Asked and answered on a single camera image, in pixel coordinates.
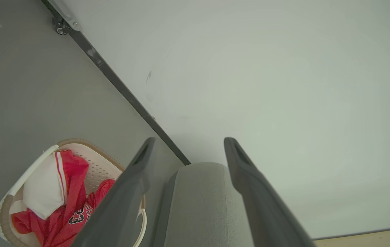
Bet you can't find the white and red striped garment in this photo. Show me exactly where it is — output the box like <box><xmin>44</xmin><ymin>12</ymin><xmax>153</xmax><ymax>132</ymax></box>
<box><xmin>10</xmin><ymin>149</ymin><xmax>90</xmax><ymax>220</ymax></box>

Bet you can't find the red jersey with number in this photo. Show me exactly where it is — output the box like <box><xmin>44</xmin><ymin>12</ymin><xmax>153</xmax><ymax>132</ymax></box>
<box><xmin>11</xmin><ymin>178</ymin><xmax>116</xmax><ymax>247</ymax></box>

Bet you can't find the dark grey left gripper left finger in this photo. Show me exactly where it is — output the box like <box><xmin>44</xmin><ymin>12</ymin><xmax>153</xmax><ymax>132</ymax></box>
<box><xmin>71</xmin><ymin>137</ymin><xmax>156</xmax><ymax>247</ymax></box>

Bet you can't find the grey metal frame bracket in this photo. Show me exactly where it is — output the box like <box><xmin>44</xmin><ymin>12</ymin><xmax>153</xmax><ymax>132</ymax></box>
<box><xmin>47</xmin><ymin>0</ymin><xmax>82</xmax><ymax>32</ymax></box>

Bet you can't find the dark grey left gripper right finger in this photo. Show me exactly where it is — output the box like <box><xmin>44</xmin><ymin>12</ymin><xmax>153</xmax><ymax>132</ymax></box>
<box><xmin>224</xmin><ymin>137</ymin><xmax>316</xmax><ymax>247</ymax></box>

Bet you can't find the cream perforated laundry basket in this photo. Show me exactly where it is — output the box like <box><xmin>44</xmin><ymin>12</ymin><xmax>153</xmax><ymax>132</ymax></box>
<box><xmin>0</xmin><ymin>138</ymin><xmax>147</xmax><ymax>247</ymax></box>

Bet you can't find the small black caster wheel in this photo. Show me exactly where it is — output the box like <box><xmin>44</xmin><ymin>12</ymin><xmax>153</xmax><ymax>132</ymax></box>
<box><xmin>52</xmin><ymin>17</ymin><xmax>73</xmax><ymax>35</ymax></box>

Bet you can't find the black baseboard strip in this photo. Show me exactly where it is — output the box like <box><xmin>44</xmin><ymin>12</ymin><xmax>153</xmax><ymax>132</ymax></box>
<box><xmin>42</xmin><ymin>0</ymin><xmax>192</xmax><ymax>166</ymax></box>

